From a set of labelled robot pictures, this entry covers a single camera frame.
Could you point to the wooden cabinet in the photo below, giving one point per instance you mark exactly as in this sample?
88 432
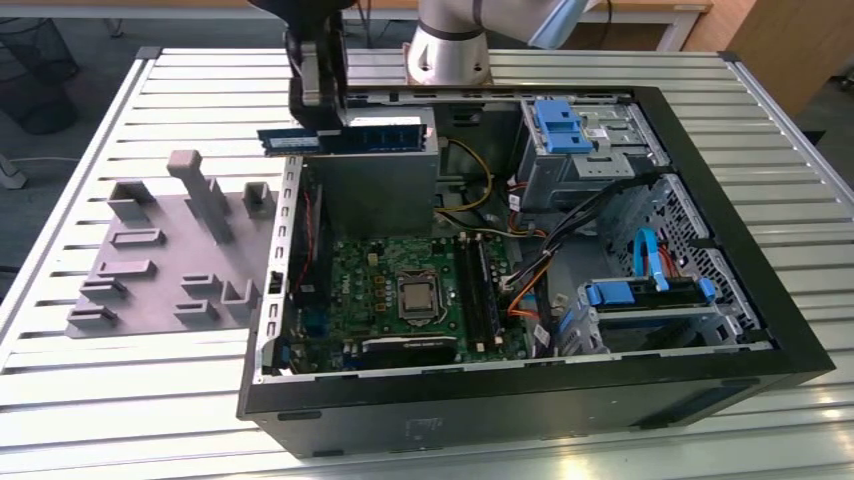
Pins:
800 50

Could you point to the grey power supply unit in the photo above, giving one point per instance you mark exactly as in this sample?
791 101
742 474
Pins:
367 185

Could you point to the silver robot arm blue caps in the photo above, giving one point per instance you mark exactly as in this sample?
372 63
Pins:
447 55

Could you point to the blue plastic clip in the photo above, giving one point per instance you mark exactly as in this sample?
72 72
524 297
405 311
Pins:
567 325

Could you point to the metal drive cage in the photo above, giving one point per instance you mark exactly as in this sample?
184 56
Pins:
610 165

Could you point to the CPU socket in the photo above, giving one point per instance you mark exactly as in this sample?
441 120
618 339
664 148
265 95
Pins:
417 318

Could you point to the hard disk in blue carrier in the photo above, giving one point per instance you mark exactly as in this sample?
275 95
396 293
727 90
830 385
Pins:
616 294

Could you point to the grey parts rack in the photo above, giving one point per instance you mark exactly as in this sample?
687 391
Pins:
173 235

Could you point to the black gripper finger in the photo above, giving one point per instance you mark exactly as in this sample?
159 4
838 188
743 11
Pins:
333 75

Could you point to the black mesh bin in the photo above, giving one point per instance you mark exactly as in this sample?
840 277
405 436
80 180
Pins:
36 75

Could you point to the silver CPU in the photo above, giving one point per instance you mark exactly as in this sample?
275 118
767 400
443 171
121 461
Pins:
416 296

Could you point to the locking lever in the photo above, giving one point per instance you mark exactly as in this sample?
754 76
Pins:
443 306

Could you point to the grey desk leg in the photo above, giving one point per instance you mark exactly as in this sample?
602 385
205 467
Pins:
8 172

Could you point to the blue RAM stick white label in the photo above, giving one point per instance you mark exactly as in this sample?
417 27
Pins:
387 137

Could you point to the black PC case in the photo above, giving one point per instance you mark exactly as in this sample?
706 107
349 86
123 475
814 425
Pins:
467 415

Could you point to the white framed desk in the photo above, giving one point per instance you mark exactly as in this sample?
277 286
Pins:
680 30

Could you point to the blue drive bay latch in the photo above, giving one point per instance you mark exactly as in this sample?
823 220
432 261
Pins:
556 130

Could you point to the black graphics card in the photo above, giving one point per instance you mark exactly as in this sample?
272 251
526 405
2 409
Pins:
407 352

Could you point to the green motherboard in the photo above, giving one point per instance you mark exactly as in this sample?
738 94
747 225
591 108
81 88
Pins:
360 300

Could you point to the RAM slot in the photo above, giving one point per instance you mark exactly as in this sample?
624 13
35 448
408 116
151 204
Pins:
470 295

